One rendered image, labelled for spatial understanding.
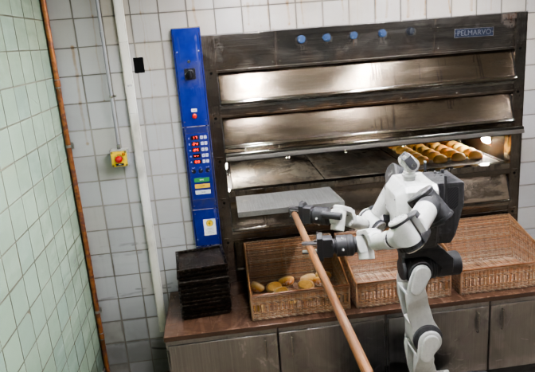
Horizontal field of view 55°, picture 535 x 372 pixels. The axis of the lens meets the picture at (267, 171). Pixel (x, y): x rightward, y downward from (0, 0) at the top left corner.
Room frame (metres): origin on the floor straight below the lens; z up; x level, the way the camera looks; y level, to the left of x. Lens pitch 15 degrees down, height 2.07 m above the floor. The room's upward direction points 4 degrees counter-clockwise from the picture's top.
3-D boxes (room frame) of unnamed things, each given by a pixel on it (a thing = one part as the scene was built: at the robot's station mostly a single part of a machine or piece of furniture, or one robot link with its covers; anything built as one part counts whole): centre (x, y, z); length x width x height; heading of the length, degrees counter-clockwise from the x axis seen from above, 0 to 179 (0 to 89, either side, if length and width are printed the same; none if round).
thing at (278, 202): (2.68, -0.10, 1.21); 0.55 x 0.36 x 0.03; 95
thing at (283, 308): (2.78, -0.11, 0.72); 0.56 x 0.49 x 0.28; 95
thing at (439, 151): (3.59, -1.19, 1.21); 0.61 x 0.48 x 0.06; 5
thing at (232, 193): (3.12, -0.65, 1.16); 1.80 x 0.06 x 0.04; 95
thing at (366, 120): (3.10, -0.65, 1.54); 1.79 x 0.11 x 0.19; 95
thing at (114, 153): (2.92, 0.84, 1.46); 0.10 x 0.07 x 0.10; 95
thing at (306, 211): (2.39, -0.20, 1.22); 0.12 x 0.10 x 0.13; 60
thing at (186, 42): (3.93, 0.48, 1.07); 1.93 x 0.16 x 2.15; 5
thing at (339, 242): (1.98, -0.24, 1.22); 0.12 x 0.10 x 0.13; 87
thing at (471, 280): (2.89, -1.29, 0.72); 0.56 x 0.49 x 0.28; 95
